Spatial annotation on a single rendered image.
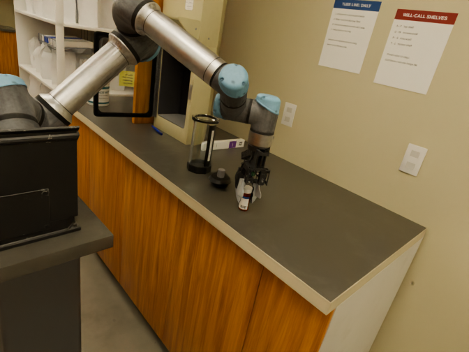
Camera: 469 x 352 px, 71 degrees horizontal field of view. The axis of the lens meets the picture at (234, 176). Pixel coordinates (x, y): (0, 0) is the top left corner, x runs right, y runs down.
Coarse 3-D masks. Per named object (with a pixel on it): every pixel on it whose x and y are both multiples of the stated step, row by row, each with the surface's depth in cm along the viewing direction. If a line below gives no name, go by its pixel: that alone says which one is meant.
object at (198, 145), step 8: (200, 120) 125; (208, 120) 126; (216, 120) 128; (200, 128) 127; (208, 128) 127; (192, 136) 131; (200, 136) 128; (192, 144) 131; (200, 144) 129; (192, 152) 132; (200, 152) 130; (192, 160) 133; (200, 160) 132
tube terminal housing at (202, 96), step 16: (176, 0) 152; (208, 0) 140; (224, 0) 148; (192, 16) 145; (208, 16) 143; (224, 16) 162; (208, 32) 146; (192, 80) 152; (192, 96) 155; (208, 96) 161; (192, 112) 158; (208, 112) 169; (160, 128) 179; (176, 128) 168; (192, 128) 162
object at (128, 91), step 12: (120, 72) 161; (132, 72) 164; (144, 72) 168; (108, 84) 161; (120, 84) 164; (132, 84) 167; (144, 84) 170; (108, 96) 163; (120, 96) 166; (132, 96) 169; (144, 96) 173; (108, 108) 165; (120, 108) 169; (132, 108) 172; (144, 108) 176
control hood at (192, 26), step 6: (174, 18) 136; (180, 18) 135; (186, 18) 137; (180, 24) 137; (186, 24) 138; (192, 24) 140; (198, 24) 142; (186, 30) 139; (192, 30) 141; (198, 30) 143; (198, 36) 144
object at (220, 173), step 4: (220, 168) 126; (220, 172) 124; (224, 172) 125; (212, 176) 125; (216, 176) 126; (220, 176) 125; (224, 176) 127; (228, 176) 128; (212, 180) 124; (216, 180) 123; (220, 180) 123; (224, 180) 124; (228, 180) 125; (212, 184) 125; (216, 184) 124; (220, 184) 124; (224, 184) 123; (220, 188) 125
